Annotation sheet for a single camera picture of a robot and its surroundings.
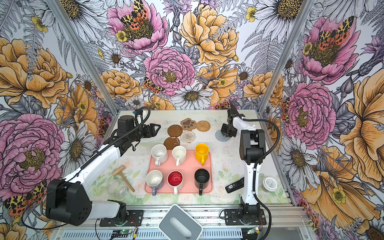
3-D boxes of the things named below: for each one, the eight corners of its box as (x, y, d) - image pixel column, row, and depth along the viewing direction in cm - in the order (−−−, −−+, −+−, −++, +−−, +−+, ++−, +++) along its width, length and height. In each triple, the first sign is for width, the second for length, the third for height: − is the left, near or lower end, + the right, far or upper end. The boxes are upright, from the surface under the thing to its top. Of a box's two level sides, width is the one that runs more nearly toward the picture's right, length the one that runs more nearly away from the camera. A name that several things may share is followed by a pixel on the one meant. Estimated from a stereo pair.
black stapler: (228, 194, 83) (229, 192, 79) (225, 189, 85) (226, 186, 81) (245, 185, 87) (247, 182, 83) (241, 180, 89) (243, 177, 85)
